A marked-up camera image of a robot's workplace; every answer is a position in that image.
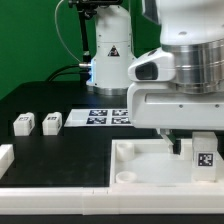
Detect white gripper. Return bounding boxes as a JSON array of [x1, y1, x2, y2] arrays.
[[127, 82, 224, 154]]

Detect white square table top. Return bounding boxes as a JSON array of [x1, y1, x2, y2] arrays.
[[110, 139, 224, 186]]

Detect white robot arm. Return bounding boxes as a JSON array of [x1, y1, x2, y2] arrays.
[[87, 0, 224, 145]]

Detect white sheet with markers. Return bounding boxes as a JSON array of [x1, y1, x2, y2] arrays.
[[65, 108, 131, 127]]

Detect white U-shaped fence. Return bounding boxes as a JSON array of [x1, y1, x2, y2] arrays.
[[0, 141, 224, 217]]

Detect black cables at base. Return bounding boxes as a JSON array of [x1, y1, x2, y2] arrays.
[[45, 64, 91, 83]]

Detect black camera stand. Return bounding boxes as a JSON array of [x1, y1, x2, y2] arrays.
[[67, 0, 124, 84]]

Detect grey cable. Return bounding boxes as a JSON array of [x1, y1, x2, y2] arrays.
[[54, 0, 83, 64]]

